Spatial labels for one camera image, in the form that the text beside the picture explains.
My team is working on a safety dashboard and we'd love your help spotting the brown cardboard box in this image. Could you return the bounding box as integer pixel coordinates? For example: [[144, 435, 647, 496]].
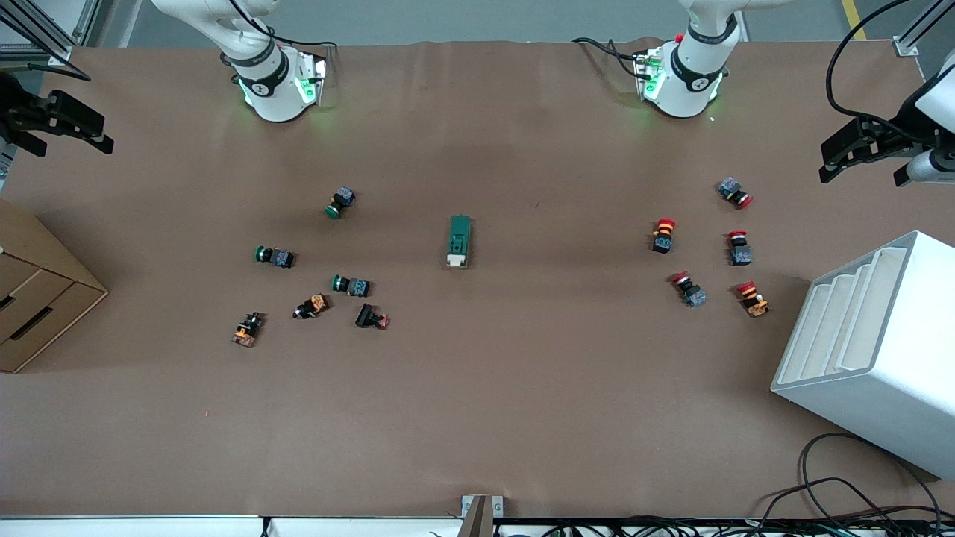
[[0, 198, 110, 374]]

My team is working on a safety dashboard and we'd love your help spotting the white slotted rack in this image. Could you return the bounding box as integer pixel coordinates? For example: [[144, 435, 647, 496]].
[[770, 230, 955, 480]]

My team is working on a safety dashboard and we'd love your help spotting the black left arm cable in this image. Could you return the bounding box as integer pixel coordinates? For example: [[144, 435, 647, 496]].
[[826, 0, 955, 144]]

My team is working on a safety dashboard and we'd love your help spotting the aluminium frame profile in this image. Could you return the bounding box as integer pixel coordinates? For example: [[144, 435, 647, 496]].
[[0, 0, 103, 65], [894, 0, 955, 57]]

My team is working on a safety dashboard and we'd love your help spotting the black base cable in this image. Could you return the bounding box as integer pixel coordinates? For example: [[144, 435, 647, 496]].
[[572, 37, 644, 80]]

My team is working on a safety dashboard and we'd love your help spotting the black floor cable bundle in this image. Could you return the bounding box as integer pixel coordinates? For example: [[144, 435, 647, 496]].
[[492, 433, 955, 537]]

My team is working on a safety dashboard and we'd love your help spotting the white table edge rail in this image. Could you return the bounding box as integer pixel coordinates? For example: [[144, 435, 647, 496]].
[[0, 515, 463, 537]]

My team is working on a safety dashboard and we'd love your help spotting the metal table edge bracket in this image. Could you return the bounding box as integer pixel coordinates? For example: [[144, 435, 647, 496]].
[[461, 494, 504, 537]]

